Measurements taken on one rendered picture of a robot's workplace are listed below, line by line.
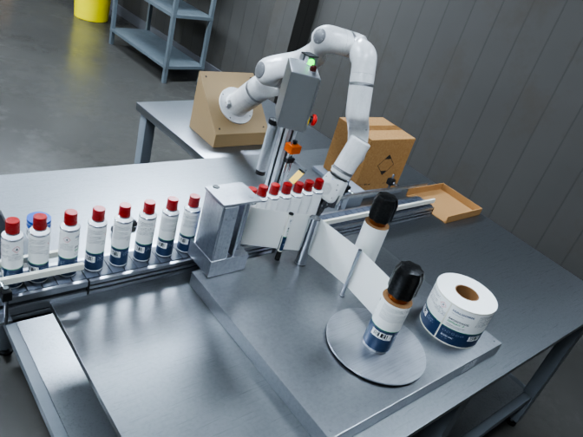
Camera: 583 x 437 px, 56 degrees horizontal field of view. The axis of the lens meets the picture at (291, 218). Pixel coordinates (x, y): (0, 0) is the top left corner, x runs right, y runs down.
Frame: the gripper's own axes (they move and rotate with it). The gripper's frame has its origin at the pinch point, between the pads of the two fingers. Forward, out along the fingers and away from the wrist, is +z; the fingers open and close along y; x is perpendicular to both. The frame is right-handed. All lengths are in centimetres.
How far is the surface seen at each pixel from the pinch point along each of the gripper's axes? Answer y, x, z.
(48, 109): -302, 32, 87
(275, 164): -14.1, -19.1, -8.0
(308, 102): 0.2, -35.7, -34.6
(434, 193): -10, 94, -22
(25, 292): 4, -99, 42
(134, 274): 5, -70, 33
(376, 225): 29.5, -7.7, -10.7
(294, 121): -1.4, -35.3, -27.0
